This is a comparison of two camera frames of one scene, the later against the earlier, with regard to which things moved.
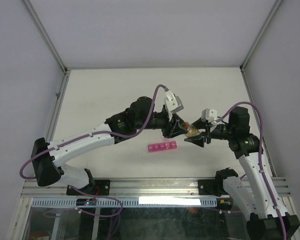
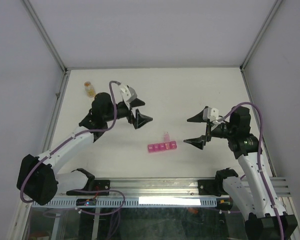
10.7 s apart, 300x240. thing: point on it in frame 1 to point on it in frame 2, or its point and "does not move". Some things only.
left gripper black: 169,131 to 138,120
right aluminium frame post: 260,35 does not move
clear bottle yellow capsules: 192,130 to 89,89
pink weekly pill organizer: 159,146 does not move
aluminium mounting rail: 30,188 does not move
